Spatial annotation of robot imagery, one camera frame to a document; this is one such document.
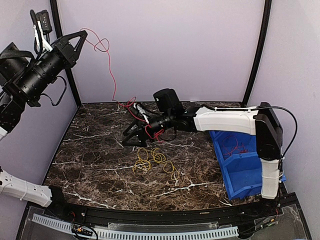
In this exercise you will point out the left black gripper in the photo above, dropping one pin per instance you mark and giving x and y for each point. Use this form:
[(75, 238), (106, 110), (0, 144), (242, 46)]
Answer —
[(69, 54)]

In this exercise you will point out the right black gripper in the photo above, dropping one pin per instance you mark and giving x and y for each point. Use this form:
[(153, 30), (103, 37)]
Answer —
[(143, 142)]

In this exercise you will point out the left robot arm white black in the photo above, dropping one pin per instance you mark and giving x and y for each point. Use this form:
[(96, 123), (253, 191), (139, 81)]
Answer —
[(23, 78)]

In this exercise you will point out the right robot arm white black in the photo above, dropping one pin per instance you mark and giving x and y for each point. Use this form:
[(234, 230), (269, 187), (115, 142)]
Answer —
[(260, 121)]

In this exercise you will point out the blue plastic divided bin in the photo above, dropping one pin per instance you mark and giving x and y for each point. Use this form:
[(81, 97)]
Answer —
[(244, 173)]

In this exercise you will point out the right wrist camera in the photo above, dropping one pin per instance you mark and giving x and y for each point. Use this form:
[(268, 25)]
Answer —
[(139, 113)]

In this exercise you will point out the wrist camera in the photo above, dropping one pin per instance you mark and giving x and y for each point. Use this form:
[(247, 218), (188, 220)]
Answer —
[(42, 29), (139, 113)]

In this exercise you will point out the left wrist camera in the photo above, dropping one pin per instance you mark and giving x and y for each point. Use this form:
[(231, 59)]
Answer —
[(42, 29)]

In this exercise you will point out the left black frame post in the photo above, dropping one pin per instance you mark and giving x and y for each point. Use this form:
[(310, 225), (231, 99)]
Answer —
[(58, 32)]

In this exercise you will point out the black frame post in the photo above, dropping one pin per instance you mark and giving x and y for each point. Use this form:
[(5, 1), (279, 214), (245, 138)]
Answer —
[(258, 52), (58, 32)]

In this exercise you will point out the black front rail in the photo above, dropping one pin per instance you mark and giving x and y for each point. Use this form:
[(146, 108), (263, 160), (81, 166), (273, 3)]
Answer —
[(236, 215)]

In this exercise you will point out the white slotted cable duct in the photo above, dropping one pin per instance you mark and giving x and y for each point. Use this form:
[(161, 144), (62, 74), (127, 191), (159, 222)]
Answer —
[(115, 233)]

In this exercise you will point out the right black frame post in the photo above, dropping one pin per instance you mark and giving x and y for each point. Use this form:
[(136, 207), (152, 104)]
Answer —
[(258, 52)]

